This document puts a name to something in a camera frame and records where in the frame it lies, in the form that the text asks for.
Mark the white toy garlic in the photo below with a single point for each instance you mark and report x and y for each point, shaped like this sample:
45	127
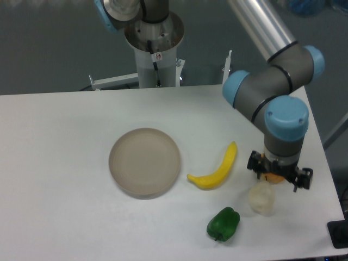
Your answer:
261	198

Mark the yellow toy banana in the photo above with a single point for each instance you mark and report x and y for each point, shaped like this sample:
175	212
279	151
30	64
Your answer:
216	178

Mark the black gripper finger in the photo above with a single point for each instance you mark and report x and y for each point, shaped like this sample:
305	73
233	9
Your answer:
301	178
256	163

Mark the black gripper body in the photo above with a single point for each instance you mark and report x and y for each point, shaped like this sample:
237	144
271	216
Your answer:
280	165

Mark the orange toy peach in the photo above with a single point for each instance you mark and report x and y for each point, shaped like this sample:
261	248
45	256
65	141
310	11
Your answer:
273	178

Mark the green toy bell pepper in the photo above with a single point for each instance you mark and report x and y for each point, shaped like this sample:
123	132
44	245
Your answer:
223	225

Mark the beige round plate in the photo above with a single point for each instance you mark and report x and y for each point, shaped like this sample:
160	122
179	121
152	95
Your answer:
145	163

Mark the white metal bracket left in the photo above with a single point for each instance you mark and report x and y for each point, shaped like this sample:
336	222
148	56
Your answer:
113	82

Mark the grey metal frame leg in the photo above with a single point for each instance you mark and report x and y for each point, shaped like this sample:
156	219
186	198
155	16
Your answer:
335	132

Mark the white metal bracket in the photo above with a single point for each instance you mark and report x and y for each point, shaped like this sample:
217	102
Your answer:
227	67
113	82

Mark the black device table corner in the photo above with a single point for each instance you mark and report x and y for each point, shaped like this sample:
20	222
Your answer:
338	233

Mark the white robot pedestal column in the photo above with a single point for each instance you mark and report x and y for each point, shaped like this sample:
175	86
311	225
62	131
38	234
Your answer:
155	49

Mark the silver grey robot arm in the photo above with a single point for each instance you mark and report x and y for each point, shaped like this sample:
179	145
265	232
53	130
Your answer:
263	98

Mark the white metal bracket right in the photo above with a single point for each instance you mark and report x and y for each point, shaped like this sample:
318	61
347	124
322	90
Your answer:
227	67

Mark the blue plastic bag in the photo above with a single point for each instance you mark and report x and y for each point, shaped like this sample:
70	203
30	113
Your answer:
305	8

